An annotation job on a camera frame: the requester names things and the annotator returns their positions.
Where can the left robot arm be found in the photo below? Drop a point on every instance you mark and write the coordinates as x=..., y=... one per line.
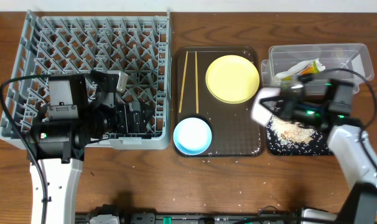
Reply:
x=83, y=110

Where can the yellow round plate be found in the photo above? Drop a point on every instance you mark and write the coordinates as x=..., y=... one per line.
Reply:
x=232, y=79

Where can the dark brown serving tray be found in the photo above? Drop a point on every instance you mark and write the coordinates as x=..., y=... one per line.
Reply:
x=234, y=133

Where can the clear plastic bin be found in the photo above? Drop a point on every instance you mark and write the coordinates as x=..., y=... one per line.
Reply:
x=353, y=56

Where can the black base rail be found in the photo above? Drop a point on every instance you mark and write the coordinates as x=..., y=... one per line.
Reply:
x=113, y=214

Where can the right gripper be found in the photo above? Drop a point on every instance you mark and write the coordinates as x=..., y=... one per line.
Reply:
x=289, y=102

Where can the pink white bowl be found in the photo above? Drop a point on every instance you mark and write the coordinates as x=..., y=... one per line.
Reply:
x=259, y=113

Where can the black waste tray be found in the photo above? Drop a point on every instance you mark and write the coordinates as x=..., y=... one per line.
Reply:
x=275, y=146

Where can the spilled rice pile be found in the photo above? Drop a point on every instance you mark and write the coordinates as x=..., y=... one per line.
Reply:
x=292, y=132

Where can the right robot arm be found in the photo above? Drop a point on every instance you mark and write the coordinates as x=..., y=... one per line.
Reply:
x=346, y=138

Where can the light blue bowl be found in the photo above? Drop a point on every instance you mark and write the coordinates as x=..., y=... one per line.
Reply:
x=192, y=136

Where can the grey plastic dish rack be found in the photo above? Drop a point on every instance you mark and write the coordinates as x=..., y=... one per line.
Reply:
x=136, y=45

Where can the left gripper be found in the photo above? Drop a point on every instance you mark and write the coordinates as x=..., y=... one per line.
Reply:
x=134, y=117

